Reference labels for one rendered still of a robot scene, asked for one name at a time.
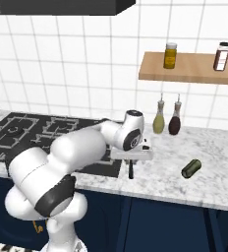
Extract gold drawer handle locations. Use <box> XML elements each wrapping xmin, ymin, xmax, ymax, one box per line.
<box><xmin>32</xmin><ymin>220</ymin><xmax>45</xmax><ymax>234</ymax></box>

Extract dark range hood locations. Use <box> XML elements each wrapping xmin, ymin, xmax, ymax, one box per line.
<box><xmin>0</xmin><ymin>0</ymin><xmax>137</xmax><ymax>17</ymax></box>

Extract black gas hob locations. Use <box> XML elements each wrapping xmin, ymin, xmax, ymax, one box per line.
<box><xmin>0</xmin><ymin>111</ymin><xmax>124</xmax><ymax>179</ymax></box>

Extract dark vinegar bottle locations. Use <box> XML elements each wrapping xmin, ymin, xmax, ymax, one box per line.
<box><xmin>168</xmin><ymin>94</ymin><xmax>183</xmax><ymax>136</ymax></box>

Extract navy drawer front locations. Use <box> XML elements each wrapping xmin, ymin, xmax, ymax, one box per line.
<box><xmin>0</xmin><ymin>175</ymin><xmax>51</xmax><ymax>250</ymax></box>

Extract wooden wall shelf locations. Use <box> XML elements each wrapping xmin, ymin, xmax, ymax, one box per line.
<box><xmin>138</xmin><ymin>51</ymin><xmax>228</xmax><ymax>87</ymax></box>

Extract olive oil bottle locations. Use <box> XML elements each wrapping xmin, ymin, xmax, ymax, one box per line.
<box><xmin>152</xmin><ymin>93</ymin><xmax>166</xmax><ymax>135</ymax></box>

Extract yellow spice jar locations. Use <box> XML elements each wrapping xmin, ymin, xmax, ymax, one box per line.
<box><xmin>163</xmin><ymin>41</ymin><xmax>178</xmax><ymax>70</ymax></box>

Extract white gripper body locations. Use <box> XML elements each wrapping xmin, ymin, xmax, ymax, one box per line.
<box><xmin>110</xmin><ymin>144</ymin><xmax>154</xmax><ymax>161</ymax></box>

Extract navy cabinet door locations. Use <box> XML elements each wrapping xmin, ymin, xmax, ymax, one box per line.
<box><xmin>124</xmin><ymin>196</ymin><xmax>215</xmax><ymax>252</ymax></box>

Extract dark green can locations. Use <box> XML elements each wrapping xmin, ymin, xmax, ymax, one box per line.
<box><xmin>181</xmin><ymin>158</ymin><xmax>202</xmax><ymax>179</ymax></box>

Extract red-brown spice jar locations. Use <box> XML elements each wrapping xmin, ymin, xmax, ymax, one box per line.
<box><xmin>213</xmin><ymin>41</ymin><xmax>228</xmax><ymax>72</ymax></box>

